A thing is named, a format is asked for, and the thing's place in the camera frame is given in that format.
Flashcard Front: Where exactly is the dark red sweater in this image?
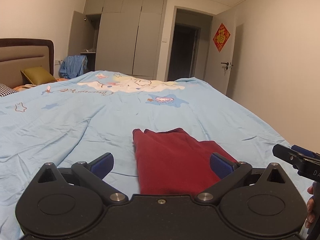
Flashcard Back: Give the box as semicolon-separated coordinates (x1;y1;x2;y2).
132;128;236;196

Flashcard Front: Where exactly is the blue clothes pile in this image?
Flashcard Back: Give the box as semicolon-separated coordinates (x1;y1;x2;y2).
59;55;87;79

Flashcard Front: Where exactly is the white bedroom door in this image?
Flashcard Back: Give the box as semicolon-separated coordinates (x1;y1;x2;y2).
204;9;236;94

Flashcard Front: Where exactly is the person's right hand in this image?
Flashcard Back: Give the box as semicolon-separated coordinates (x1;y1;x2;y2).
305;186;316;229

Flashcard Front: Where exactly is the light blue cartoon bedsheet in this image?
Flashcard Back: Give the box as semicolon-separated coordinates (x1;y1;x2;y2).
1;71;313;239

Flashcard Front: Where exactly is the olive green pillow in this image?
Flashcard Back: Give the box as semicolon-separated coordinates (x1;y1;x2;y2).
21;66;56;85

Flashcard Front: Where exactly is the black white checkered pillow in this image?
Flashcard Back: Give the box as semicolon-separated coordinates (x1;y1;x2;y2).
0;83;17;97

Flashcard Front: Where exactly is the open grey wardrobe door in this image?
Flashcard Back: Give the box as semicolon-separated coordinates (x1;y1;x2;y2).
68;11;86;56

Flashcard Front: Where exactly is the red fu door decoration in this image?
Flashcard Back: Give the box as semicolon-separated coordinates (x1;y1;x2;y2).
213;23;231;52

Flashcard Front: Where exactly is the brown padded headboard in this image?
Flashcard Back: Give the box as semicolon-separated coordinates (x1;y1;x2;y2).
0;38;54;88

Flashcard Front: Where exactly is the grey built-in wardrobe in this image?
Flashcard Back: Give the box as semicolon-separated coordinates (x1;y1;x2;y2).
84;0;167;80

